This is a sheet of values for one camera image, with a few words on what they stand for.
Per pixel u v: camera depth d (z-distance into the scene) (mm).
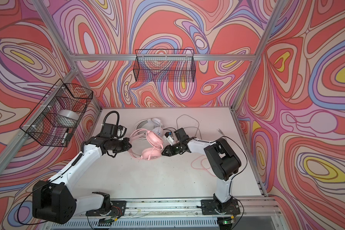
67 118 703
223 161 494
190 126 1083
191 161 908
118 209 722
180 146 723
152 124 1072
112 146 618
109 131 653
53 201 392
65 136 721
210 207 735
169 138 860
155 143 721
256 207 749
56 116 687
